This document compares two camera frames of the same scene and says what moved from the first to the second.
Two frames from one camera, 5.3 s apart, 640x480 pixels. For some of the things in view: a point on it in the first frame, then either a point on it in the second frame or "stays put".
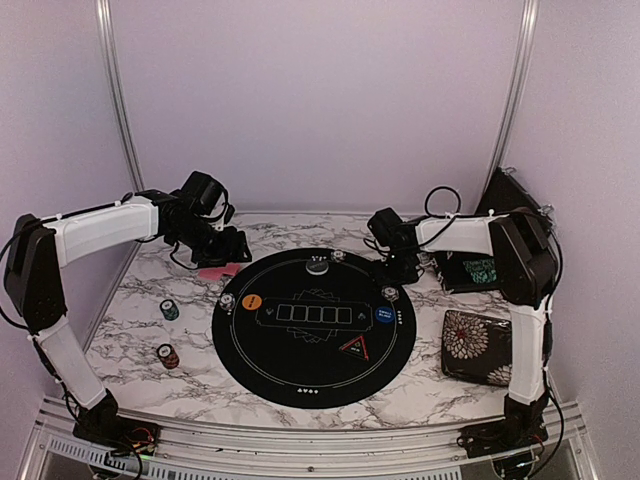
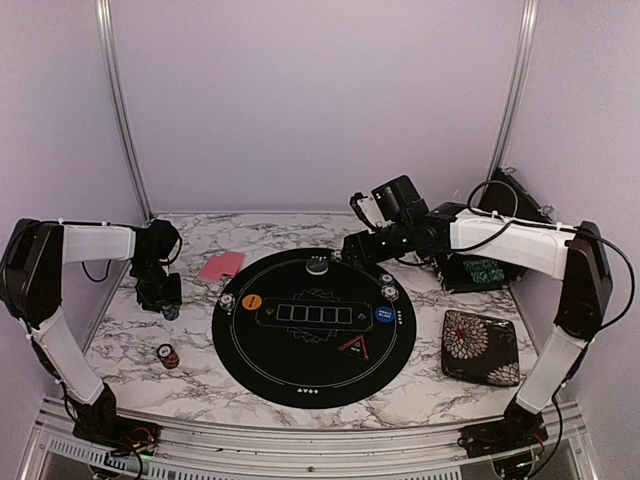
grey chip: [338, 255] stays put
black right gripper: [410, 276] → [357, 247]
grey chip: [227, 300] stays put
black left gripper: [231, 250] → [172, 296]
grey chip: [390, 293] stays put
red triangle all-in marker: [356, 347] stays put
